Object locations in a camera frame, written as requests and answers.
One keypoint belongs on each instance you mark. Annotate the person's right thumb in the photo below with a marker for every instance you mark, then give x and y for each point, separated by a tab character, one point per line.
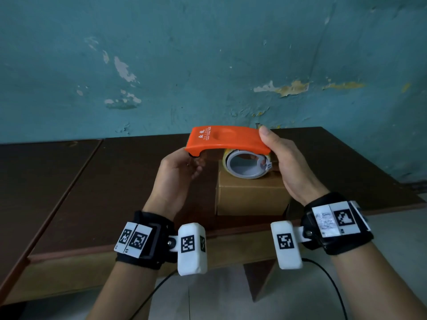
269	138

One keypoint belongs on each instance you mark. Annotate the black right wristband with markers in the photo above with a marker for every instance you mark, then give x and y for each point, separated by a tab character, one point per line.
337	223

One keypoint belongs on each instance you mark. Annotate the black left wristband with markers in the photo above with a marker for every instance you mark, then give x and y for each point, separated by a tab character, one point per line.
146	241

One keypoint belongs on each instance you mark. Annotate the person's right hand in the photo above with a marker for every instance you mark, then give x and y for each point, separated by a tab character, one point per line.
295	169

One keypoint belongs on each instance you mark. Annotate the person's left forearm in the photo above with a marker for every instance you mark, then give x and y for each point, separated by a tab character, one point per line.
126	293

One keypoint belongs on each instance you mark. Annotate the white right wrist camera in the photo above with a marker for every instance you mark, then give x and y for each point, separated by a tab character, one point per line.
286	244

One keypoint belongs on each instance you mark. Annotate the person's right forearm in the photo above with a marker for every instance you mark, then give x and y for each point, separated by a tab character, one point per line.
377	283

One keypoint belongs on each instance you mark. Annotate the person's left hand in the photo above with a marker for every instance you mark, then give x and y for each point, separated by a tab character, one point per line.
170	183

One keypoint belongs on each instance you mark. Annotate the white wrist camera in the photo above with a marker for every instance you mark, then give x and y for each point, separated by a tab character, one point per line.
286	244
191	249

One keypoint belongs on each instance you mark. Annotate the clear packing tape roll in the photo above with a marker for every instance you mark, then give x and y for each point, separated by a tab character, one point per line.
245	164

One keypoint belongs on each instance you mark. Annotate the brown wooden table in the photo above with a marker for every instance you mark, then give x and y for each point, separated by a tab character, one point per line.
126	183
33	183

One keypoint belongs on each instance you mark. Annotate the brown cardboard box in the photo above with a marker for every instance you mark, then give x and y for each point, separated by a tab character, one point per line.
250	196

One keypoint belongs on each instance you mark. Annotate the black wristband with markers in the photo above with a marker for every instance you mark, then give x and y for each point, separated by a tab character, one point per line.
337	223
146	241

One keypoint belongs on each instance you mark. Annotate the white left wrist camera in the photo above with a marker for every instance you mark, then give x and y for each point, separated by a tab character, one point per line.
191	249

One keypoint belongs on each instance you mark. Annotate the orange tape dispenser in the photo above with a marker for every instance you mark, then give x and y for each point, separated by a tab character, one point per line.
230	138

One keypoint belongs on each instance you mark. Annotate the person's left fingers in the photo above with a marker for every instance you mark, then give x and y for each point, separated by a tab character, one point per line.
197	168

